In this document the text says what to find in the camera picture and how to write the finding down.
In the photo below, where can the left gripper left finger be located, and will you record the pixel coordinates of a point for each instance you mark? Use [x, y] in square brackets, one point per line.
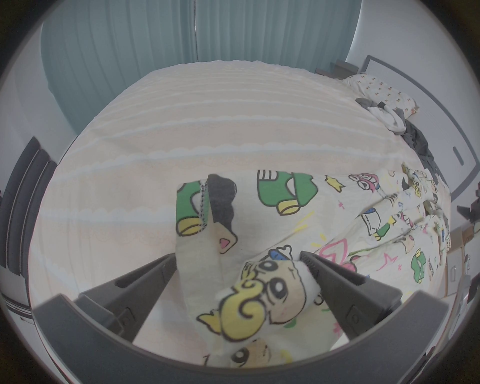
[127, 300]

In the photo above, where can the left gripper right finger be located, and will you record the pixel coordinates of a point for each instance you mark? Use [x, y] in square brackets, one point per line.
[356, 303]

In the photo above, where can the white printed pyjama top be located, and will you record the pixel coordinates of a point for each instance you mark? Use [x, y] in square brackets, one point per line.
[337, 210]

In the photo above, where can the bed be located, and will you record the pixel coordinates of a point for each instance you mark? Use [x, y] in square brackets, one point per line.
[187, 131]

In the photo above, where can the grey and white bedside table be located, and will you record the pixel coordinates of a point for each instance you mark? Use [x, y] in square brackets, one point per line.
[459, 262]
[337, 69]

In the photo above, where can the dark grey garment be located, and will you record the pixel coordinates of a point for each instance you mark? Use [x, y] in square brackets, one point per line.
[427, 161]

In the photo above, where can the white garment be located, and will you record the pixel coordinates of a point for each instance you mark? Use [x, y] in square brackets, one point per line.
[386, 118]

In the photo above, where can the grey labelled garment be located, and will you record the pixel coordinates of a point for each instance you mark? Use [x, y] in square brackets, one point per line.
[363, 102]

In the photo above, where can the white printed pillow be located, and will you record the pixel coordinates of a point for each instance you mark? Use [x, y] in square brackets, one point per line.
[386, 90]

